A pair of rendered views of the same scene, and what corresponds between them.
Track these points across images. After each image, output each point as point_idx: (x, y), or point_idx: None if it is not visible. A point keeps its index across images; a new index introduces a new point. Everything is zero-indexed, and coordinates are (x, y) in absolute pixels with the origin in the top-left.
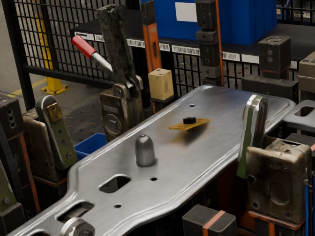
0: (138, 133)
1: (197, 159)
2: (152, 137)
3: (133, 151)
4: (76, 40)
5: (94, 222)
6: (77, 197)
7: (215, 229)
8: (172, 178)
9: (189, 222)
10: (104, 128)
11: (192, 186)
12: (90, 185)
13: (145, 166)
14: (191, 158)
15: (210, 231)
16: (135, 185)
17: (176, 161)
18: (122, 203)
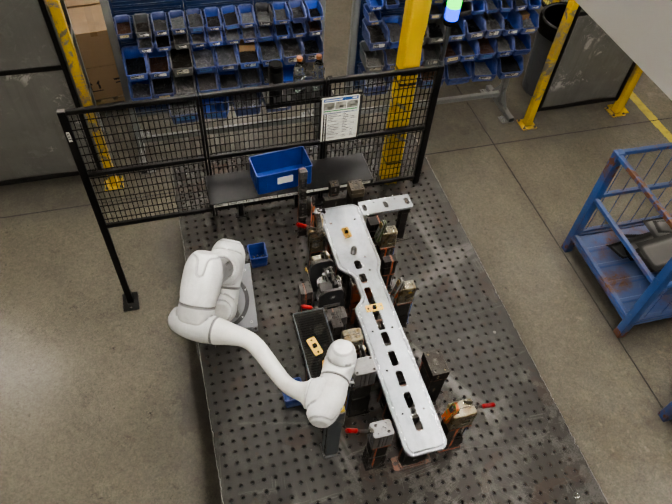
0: (334, 244)
1: (364, 243)
2: (341, 243)
3: (344, 251)
4: (299, 224)
5: (372, 277)
6: (356, 274)
7: (395, 260)
8: (368, 253)
9: (387, 262)
10: (311, 247)
11: (375, 252)
12: (353, 269)
13: (356, 254)
14: (363, 244)
15: (394, 261)
16: (363, 261)
17: (360, 247)
18: (369, 268)
